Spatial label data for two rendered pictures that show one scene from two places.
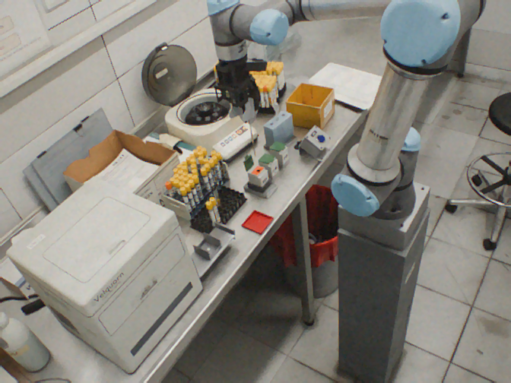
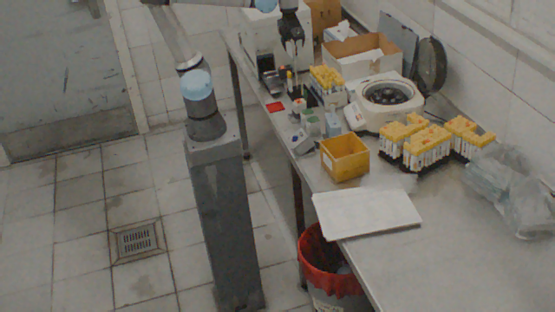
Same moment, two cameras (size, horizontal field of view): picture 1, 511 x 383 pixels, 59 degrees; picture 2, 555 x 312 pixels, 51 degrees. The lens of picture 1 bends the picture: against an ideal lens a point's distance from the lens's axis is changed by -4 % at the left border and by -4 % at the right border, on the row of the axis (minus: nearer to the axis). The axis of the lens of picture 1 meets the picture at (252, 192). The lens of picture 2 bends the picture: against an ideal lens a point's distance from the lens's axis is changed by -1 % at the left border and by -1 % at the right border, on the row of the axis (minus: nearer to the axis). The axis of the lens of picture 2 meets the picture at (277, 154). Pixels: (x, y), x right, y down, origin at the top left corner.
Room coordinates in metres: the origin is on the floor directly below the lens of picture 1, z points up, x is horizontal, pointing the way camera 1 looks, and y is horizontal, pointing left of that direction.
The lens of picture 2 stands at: (2.16, -1.74, 2.12)
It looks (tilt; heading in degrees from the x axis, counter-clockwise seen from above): 35 degrees down; 126
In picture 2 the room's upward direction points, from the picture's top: 7 degrees counter-clockwise
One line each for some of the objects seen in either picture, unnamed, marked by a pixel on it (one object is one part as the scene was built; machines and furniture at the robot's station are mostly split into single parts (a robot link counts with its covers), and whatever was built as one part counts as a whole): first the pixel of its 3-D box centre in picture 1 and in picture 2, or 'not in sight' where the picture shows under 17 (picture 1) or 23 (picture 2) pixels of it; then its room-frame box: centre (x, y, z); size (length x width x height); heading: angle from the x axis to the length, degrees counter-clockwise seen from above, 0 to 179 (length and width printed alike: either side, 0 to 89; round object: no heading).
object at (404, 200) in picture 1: (388, 185); (205, 119); (0.85, -0.35, 1.00); 0.15 x 0.15 x 0.10
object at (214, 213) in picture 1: (215, 199); (301, 87); (1.00, 0.11, 0.93); 0.17 x 0.09 x 0.11; 139
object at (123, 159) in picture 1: (125, 178); (361, 61); (1.15, 0.38, 0.95); 0.29 x 0.25 x 0.15; 49
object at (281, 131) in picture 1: (279, 131); (333, 131); (1.27, -0.13, 0.92); 0.10 x 0.07 x 0.10; 130
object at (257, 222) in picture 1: (257, 221); (275, 107); (0.93, 0.00, 0.88); 0.07 x 0.07 x 0.01; 49
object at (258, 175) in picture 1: (258, 178); (299, 107); (1.07, -0.03, 0.92); 0.05 x 0.04 x 0.06; 49
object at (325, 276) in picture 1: (309, 247); (343, 279); (1.33, -0.20, 0.22); 0.38 x 0.37 x 0.44; 139
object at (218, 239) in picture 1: (203, 254); (270, 76); (0.81, 0.16, 0.92); 0.21 x 0.07 x 0.05; 139
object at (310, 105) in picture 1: (310, 106); (344, 157); (1.38, -0.26, 0.93); 0.13 x 0.13 x 0.10; 53
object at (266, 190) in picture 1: (259, 185); (300, 113); (1.07, -0.03, 0.89); 0.09 x 0.05 x 0.04; 49
